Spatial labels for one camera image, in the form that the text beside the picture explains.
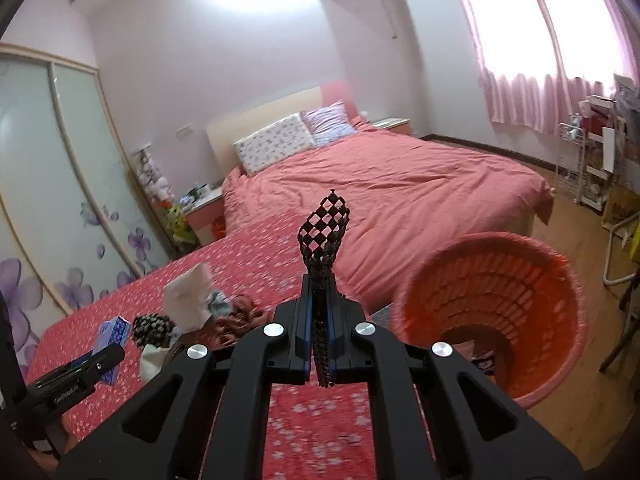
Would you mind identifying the crumpled white tissue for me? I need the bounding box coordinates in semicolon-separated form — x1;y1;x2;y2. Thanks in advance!
163;263;213;333

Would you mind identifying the red plastic basket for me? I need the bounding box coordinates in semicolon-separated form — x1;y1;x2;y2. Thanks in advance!
391;232;587;409

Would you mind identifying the blue tissue packet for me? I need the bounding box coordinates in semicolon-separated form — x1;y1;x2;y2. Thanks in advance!
95;316;132;386

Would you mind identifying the small white paper scrap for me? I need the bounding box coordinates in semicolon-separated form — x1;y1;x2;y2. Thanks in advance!
139;345;171;382

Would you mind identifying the bed with pink duvet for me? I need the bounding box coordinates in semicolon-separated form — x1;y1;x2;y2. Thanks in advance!
221;122;555;306

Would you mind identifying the black white checkered sock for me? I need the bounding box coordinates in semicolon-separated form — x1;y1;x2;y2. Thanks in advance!
298;189;351;389

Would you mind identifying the pink striped pillow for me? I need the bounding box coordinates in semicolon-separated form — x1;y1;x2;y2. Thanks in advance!
301;100;358;147

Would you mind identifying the beige bed headboard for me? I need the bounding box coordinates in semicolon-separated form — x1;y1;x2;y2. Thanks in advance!
205;85;323;181

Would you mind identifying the pink curtain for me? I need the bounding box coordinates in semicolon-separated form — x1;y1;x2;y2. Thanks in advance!
442;0;640;133

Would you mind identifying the white metal chair frame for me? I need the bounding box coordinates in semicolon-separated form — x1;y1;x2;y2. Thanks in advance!
602;220;640;286

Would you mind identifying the brown crumpled cloth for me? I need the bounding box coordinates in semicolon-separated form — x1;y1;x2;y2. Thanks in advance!
215;295;263;346

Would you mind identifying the white floral pillow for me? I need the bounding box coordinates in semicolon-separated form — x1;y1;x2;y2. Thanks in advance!
233;114;316;177

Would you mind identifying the white wire rack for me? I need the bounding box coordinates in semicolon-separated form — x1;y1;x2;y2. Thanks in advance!
556;122;621;216

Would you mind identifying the pile of plush toys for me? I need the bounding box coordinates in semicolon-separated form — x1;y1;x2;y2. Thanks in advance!
132;145;196;256

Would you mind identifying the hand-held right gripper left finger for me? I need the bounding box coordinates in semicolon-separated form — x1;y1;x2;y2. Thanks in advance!
55;274;315;480

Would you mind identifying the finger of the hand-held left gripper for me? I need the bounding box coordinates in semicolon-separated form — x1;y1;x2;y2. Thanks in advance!
22;344;126;413

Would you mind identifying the glass door wardrobe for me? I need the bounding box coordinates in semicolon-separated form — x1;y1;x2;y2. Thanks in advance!
0;42;173;366

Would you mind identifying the pink white nightstand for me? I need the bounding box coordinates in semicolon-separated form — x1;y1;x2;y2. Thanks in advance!
182;187;226;248

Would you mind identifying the small white bedside table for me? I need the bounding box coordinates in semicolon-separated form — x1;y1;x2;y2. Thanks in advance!
370;117;412;136

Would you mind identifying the black foam mesh ball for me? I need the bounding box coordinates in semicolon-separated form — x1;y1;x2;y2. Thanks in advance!
132;312;176;348

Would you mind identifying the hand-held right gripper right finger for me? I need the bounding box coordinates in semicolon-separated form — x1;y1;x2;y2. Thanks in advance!
325;275;586;480

